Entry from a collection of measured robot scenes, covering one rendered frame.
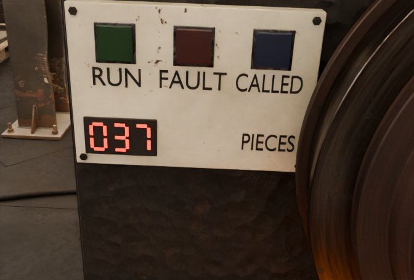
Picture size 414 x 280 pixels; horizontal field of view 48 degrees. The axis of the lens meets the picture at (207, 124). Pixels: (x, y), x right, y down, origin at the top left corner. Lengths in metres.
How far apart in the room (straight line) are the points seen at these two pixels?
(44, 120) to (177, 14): 2.88
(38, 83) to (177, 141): 2.75
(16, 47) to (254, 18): 2.81
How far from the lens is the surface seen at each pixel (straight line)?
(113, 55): 0.48
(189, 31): 0.47
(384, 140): 0.37
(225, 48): 0.48
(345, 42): 0.42
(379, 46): 0.36
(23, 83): 3.27
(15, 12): 3.16
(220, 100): 0.49
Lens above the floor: 1.31
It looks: 23 degrees down
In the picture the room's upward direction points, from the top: 2 degrees clockwise
